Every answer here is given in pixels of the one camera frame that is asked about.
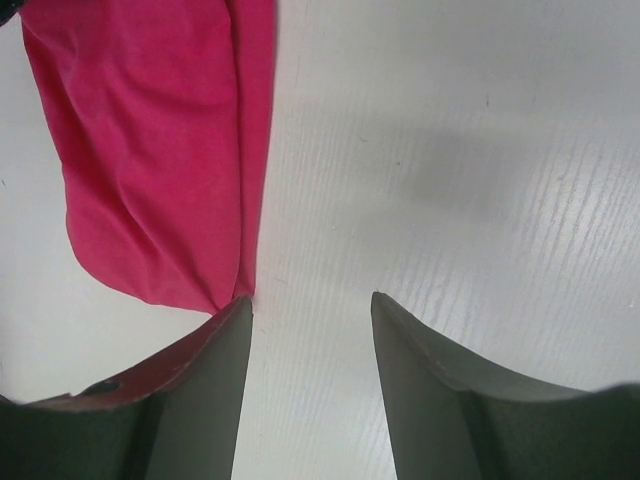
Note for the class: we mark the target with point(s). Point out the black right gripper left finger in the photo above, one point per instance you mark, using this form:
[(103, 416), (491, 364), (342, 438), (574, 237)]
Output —
[(175, 415)]

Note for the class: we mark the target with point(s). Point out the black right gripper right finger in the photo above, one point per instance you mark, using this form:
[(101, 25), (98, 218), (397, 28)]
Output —
[(453, 414)]

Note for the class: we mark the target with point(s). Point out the pink t shirt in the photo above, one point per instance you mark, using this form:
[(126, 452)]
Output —
[(160, 113)]

